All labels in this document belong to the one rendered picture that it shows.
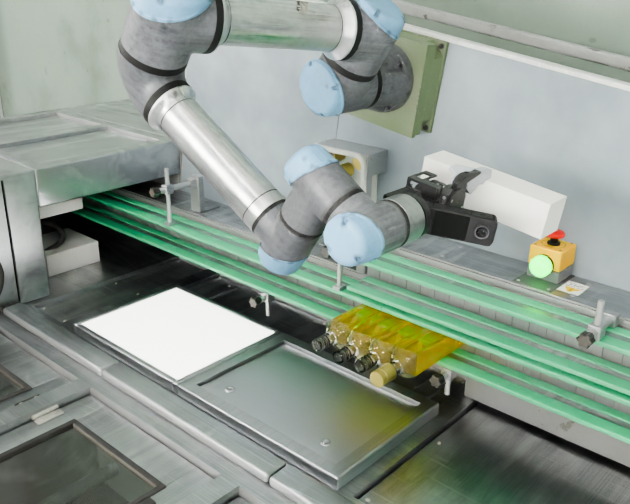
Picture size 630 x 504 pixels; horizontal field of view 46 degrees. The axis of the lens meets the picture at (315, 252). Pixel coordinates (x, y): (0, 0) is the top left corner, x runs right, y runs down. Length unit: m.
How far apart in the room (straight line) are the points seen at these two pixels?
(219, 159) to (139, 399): 0.69
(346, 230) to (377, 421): 0.66
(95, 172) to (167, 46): 1.05
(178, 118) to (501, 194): 0.54
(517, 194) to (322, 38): 0.45
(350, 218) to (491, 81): 0.71
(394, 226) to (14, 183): 1.30
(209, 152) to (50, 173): 1.01
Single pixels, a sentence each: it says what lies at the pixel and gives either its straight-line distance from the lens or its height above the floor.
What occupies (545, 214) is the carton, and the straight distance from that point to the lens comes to 1.22.
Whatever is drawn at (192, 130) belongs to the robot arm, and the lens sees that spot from 1.23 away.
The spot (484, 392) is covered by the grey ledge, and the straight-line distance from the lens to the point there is 1.70.
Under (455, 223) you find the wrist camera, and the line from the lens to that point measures 1.14.
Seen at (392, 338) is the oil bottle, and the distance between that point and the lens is 1.56.
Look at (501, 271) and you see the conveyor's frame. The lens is 1.61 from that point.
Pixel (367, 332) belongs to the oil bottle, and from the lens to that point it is 1.59.
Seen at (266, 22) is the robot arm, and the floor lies 1.26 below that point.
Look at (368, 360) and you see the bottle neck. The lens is 1.51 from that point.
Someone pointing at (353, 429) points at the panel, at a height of 1.18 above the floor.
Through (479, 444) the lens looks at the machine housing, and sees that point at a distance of 1.61.
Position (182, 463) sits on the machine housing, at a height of 1.45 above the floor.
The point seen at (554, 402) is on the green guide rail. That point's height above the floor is 0.95.
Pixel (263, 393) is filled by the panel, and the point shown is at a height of 1.21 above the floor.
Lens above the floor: 2.17
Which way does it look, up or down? 44 degrees down
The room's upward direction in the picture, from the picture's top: 112 degrees counter-clockwise
